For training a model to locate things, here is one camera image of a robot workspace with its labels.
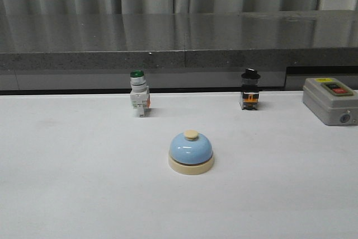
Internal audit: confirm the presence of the grey switch box red button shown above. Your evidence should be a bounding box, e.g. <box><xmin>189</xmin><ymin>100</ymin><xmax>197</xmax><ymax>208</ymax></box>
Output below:
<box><xmin>303</xmin><ymin>77</ymin><xmax>357</xmax><ymax>126</ymax></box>

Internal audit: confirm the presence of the green pushbutton switch white base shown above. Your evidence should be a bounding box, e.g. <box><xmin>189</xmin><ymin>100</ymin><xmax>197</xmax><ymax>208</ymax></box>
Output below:
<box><xmin>130</xmin><ymin>70</ymin><xmax>150</xmax><ymax>117</ymax></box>

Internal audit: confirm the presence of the grey stone counter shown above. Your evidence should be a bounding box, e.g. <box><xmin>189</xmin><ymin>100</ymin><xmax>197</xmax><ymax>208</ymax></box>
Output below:
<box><xmin>1</xmin><ymin>11</ymin><xmax>357</xmax><ymax>94</ymax></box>

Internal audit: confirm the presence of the black rotary selector switch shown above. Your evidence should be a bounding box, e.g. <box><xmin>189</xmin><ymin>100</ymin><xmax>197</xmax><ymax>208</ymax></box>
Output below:
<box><xmin>239</xmin><ymin>68</ymin><xmax>261</xmax><ymax>110</ymax></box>

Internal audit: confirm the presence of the blue and cream desk bell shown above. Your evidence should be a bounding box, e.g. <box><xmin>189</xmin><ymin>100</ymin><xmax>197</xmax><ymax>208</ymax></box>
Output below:
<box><xmin>168</xmin><ymin>130</ymin><xmax>214</xmax><ymax>175</ymax></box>

